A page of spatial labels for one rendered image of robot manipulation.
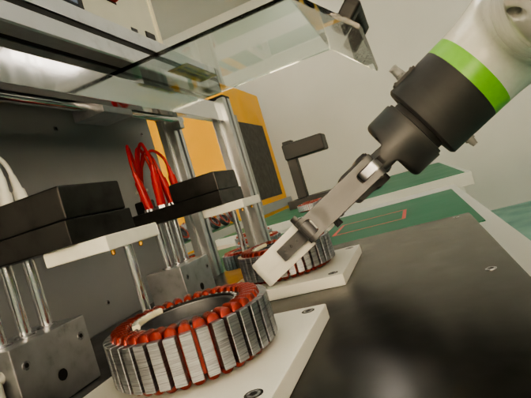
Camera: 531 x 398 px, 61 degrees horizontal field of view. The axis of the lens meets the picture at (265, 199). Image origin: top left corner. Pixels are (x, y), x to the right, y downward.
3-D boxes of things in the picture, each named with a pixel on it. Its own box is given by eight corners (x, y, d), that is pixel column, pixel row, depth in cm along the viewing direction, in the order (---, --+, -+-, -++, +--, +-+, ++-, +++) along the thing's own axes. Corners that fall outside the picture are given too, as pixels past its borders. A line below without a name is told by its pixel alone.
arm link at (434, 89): (510, 117, 41) (493, 123, 50) (416, 31, 43) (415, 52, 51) (458, 165, 43) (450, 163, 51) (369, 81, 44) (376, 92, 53)
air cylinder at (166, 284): (218, 291, 61) (207, 252, 61) (193, 309, 54) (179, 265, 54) (186, 298, 63) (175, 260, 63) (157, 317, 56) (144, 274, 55)
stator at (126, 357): (289, 313, 35) (276, 268, 35) (262, 379, 24) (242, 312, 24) (160, 345, 37) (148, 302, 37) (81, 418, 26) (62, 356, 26)
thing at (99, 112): (133, 115, 59) (124, 85, 59) (103, 111, 53) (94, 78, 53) (106, 126, 61) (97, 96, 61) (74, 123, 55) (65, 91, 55)
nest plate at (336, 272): (362, 253, 58) (359, 243, 58) (346, 285, 44) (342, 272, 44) (257, 277, 63) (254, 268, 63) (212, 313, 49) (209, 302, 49)
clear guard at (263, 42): (378, 70, 66) (367, 31, 66) (361, 28, 44) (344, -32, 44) (189, 139, 77) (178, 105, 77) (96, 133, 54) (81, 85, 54)
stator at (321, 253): (342, 249, 57) (334, 221, 57) (327, 272, 46) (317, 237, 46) (262, 269, 61) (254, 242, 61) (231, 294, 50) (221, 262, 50)
